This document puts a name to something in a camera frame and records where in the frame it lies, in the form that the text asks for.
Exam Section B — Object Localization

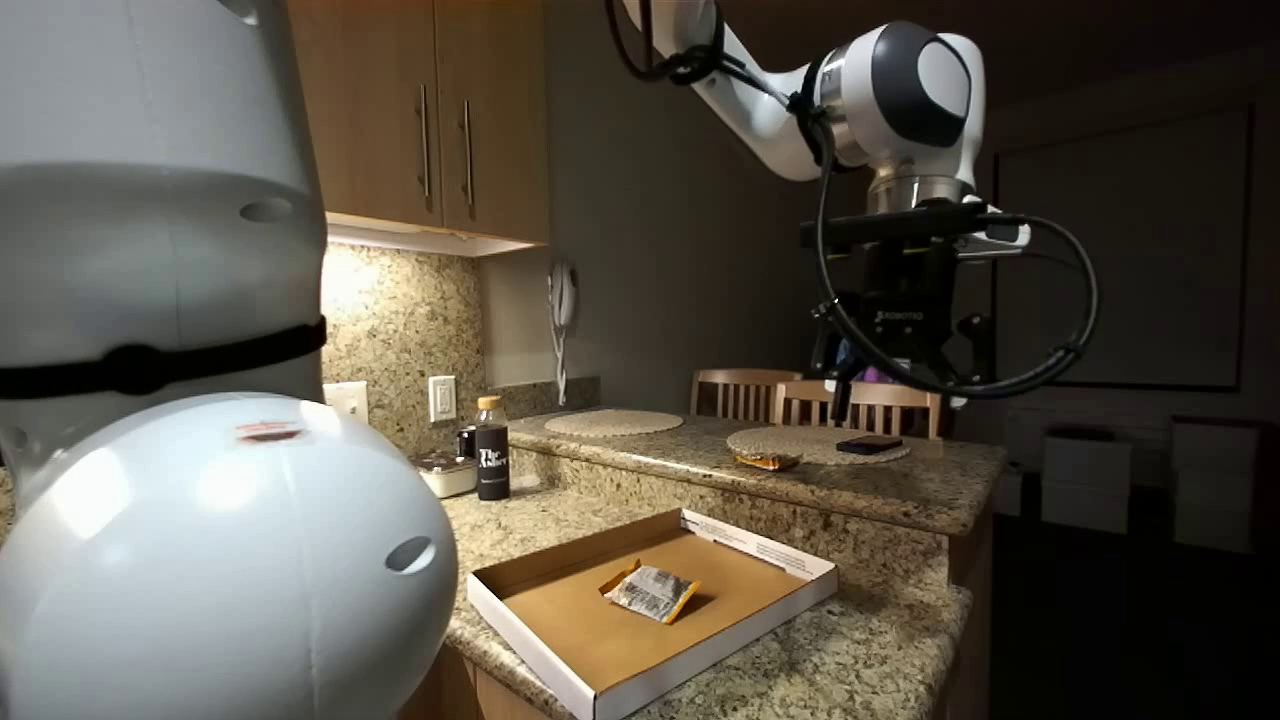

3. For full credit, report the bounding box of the dark sauce bottle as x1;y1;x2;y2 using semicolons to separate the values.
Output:
472;391;514;504

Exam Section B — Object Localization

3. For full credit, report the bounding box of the white wall outlet plate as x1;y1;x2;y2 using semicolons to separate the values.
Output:
323;378;377;426
424;370;465;426

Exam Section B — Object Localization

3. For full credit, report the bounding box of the shallow cardboard box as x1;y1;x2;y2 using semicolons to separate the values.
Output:
465;504;838;720

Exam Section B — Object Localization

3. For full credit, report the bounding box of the small black flat object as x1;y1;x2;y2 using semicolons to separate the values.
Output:
832;430;908;461

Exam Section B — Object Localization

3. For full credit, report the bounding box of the small brown flat object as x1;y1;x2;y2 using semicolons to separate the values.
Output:
728;447;805;479

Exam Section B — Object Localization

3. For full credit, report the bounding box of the white square stool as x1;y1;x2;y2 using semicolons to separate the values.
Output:
1037;418;1141;538
1168;416;1263;559

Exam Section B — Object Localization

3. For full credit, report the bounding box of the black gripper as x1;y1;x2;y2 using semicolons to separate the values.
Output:
810;240;999;398

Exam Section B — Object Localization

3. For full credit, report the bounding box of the round beige placemat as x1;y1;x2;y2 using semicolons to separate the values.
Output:
725;418;917;468
538;403;686;442

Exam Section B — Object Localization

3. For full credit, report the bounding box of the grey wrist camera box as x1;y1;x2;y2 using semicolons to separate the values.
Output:
957;216;1037;260

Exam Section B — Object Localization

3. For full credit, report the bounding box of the yellow and silver sachet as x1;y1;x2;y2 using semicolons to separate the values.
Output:
601;556;700;628

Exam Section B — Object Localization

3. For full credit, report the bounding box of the large wall board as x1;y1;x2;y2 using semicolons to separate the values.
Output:
996;101;1258;394

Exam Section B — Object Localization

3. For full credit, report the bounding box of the wooden wall cabinet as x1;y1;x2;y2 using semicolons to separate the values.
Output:
282;0;550;260

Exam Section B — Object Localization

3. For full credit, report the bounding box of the wooden slat-back chair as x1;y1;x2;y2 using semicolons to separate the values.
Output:
768;377;946;442
686;362;809;426

